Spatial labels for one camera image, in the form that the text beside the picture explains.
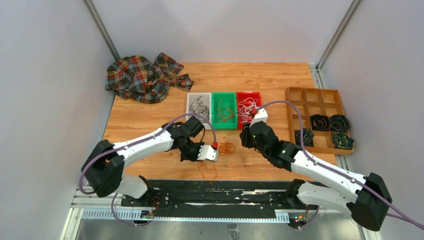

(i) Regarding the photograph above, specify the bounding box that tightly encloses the orange cable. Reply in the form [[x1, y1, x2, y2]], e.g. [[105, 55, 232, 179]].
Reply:
[[213, 99, 235, 124], [197, 160, 219, 182], [218, 140, 237, 157]]

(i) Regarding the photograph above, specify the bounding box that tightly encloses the white cable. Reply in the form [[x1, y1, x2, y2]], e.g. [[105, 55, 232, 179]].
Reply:
[[238, 97, 261, 125]]

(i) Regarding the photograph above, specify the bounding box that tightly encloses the black cable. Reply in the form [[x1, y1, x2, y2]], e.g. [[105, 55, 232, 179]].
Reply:
[[188, 96, 211, 122]]

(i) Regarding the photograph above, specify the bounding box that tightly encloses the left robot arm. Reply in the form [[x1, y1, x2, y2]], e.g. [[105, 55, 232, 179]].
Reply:
[[78, 114, 217, 207]]

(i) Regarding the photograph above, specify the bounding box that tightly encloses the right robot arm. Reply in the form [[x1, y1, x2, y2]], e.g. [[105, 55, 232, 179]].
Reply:
[[240, 121, 392, 232]]

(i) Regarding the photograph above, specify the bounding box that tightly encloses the red plastic bin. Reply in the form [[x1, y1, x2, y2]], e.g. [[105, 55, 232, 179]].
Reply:
[[235, 91, 262, 130]]

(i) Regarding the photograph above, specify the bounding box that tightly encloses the green plastic bin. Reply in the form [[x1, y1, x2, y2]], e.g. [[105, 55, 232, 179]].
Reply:
[[211, 92, 238, 130]]

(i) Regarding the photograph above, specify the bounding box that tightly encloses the white plastic bin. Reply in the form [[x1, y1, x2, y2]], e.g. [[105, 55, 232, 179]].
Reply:
[[185, 92, 212, 130]]

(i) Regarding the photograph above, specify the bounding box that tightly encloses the wooden compartment tray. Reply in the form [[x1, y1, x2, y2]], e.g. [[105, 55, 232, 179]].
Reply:
[[286, 87, 355, 155]]

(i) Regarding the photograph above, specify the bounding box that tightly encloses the plaid cloth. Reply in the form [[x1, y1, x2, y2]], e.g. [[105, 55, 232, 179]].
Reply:
[[105, 52, 194, 104]]

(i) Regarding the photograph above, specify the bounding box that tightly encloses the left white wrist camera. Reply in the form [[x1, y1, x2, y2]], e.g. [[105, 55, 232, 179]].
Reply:
[[197, 145, 219, 162]]

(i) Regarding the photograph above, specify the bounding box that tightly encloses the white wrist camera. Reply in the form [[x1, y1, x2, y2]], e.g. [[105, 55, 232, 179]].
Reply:
[[197, 145, 219, 162], [250, 108, 268, 127]]

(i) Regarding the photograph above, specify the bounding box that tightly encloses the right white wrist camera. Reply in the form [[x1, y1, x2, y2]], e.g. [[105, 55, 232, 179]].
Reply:
[[250, 108, 268, 127]]

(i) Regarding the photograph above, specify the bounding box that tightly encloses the dark patterned coiled strap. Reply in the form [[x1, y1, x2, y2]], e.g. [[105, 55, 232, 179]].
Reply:
[[294, 127, 315, 147]]

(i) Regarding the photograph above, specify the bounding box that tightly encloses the black coiled strap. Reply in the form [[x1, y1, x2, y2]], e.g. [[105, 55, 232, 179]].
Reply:
[[309, 114, 331, 132], [329, 114, 351, 133]]

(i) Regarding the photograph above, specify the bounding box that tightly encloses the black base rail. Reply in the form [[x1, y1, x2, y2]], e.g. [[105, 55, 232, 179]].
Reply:
[[118, 179, 317, 219]]

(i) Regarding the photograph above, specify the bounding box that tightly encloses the green patterned coiled strap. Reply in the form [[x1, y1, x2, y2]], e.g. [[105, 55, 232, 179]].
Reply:
[[331, 131, 356, 149]]

